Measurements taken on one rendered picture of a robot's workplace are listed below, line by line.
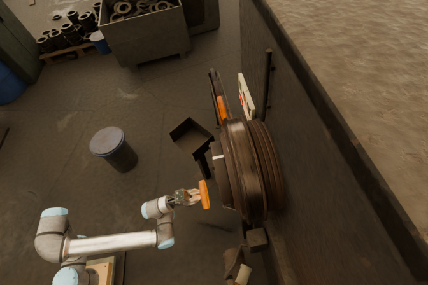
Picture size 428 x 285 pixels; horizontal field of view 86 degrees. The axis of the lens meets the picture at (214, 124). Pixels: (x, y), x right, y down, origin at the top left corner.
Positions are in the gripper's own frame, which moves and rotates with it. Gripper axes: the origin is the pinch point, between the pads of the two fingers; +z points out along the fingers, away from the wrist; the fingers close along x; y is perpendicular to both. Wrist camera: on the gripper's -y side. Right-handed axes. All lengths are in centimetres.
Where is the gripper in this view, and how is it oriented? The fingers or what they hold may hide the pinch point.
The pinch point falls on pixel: (203, 193)
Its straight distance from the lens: 132.5
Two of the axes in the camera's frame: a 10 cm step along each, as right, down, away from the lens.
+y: -3.9, -5.0, -7.7
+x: -1.7, -7.8, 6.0
